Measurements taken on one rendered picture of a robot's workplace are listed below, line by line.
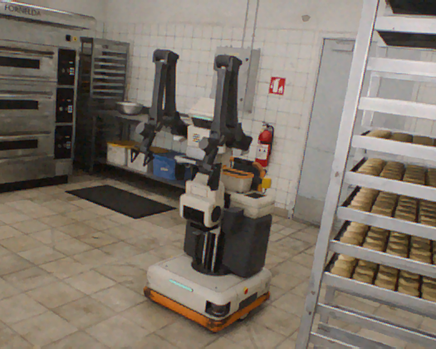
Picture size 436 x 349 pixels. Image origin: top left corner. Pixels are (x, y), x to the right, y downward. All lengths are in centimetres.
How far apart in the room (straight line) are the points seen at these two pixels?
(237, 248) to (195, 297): 42
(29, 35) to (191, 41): 205
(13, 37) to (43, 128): 104
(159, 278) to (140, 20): 456
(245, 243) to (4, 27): 345
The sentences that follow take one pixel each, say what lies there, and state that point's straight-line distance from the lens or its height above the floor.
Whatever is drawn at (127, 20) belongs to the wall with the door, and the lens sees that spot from 705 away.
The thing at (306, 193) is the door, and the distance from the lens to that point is 543.
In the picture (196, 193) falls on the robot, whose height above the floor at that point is 83.
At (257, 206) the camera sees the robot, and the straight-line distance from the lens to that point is 286.
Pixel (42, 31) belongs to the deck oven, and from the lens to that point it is 551.
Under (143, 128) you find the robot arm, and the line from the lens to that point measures 256.
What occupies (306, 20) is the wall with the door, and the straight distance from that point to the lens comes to 545.
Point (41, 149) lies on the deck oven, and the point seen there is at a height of 47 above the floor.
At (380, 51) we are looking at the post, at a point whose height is 165.
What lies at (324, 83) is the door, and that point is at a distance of 531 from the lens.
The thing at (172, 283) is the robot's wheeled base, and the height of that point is 23.
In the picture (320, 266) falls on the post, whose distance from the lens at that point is 122.
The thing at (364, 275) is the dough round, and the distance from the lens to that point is 132.
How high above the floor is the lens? 153
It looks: 16 degrees down
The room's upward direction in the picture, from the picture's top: 6 degrees clockwise
